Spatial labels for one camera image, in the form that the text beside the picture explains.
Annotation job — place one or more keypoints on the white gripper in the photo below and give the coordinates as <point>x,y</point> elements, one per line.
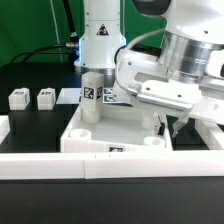
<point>140,80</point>

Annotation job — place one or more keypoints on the white square table top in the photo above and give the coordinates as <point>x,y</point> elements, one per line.
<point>118,130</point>

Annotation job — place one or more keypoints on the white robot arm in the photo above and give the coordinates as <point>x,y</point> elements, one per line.
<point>175,68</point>

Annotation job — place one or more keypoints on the white U-shaped obstacle fence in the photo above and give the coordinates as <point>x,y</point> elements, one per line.
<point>100,163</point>

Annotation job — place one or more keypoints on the white marker sheet with tags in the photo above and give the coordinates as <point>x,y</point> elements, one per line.
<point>73,96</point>

